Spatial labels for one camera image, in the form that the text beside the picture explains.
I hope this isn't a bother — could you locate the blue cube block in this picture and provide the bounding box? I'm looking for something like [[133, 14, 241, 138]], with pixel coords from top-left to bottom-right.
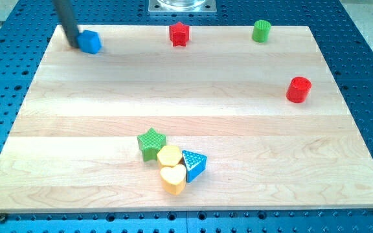
[[77, 30, 102, 54]]

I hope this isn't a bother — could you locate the blue triangle block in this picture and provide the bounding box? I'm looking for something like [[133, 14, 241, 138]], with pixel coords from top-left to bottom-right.
[[182, 150, 207, 183]]

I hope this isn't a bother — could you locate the yellow hexagon block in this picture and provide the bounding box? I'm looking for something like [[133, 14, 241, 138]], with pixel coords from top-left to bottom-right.
[[157, 146, 183, 168]]

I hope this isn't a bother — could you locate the red cylinder block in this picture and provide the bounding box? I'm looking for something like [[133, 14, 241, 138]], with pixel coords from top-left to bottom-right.
[[286, 76, 312, 103]]

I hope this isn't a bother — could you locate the light wooden board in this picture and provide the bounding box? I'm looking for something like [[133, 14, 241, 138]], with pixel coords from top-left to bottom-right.
[[0, 25, 373, 213]]

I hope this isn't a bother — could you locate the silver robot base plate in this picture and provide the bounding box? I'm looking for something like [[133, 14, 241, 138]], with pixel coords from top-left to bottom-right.
[[147, 0, 217, 15]]

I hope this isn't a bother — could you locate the green star block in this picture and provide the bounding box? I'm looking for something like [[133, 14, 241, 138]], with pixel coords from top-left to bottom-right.
[[137, 128, 166, 162]]

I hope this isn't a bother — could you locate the red star block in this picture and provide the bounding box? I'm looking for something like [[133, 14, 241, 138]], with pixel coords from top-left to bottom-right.
[[169, 22, 190, 47]]

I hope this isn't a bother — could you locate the green cylinder block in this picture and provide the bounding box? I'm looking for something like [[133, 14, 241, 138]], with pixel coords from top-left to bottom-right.
[[252, 19, 271, 43]]

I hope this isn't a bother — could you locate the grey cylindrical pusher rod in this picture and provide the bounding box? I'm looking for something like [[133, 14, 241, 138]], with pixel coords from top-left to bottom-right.
[[52, 0, 80, 49]]

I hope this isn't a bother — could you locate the yellow heart block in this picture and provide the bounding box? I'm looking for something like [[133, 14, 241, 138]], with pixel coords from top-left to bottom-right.
[[160, 164, 187, 195]]

